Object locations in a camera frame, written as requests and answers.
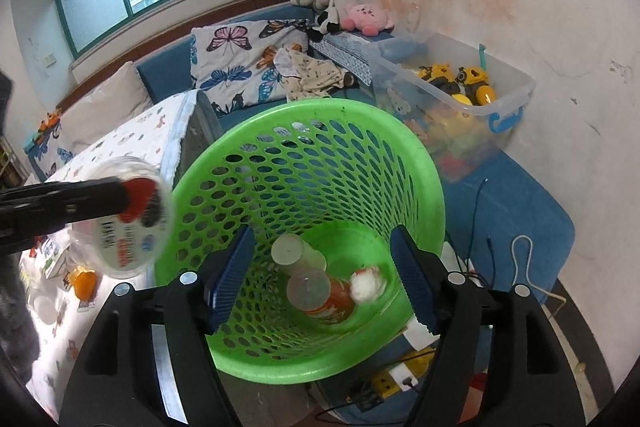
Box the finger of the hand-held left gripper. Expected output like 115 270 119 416
0 177 132 254

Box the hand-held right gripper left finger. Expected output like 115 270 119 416
59 225 257 427

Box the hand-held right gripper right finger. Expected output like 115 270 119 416
389 225 587 427

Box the clear plastic container red label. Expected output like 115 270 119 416
67 157 174 279

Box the green plastic mesh basket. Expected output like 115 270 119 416
154 99 447 383

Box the white crumpled tissue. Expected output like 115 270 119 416
350 264 387 306

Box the small butterfly print pillow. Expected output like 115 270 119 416
25 127 77 180

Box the small white carton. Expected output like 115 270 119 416
42 234 72 279

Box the clear plastic cup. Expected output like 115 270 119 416
271 234 328 273

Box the small orange cup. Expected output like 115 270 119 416
70 268 99 301

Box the white cartoon printed cloth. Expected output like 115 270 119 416
20 89 202 423

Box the orange toy figure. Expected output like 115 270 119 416
38 107 64 131

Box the orange labelled plastic cup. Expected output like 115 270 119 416
286 268 359 323

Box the yellow and white power strip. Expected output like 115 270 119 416
374 349 437 396

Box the beige pillow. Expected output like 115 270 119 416
61 62 154 156

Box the blue floor cushion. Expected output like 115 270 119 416
440 152 577 304

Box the clear plastic storage box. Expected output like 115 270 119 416
361 32 537 184

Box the blue sofa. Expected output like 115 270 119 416
134 2 321 108

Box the yellow toy truck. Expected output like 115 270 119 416
417 63 499 108

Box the large butterfly print pillow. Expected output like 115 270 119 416
191 18 312 114

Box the cream printed garment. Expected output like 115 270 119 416
272 47 354 102

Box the blue patterned cushion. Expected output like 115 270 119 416
308 32 397 86

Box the pink plush toy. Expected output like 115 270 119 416
340 3 396 38

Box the black and white cow plush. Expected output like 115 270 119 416
306 0 358 40

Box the black cable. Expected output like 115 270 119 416
444 177 497 289

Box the white cable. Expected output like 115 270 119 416
509 234 569 324

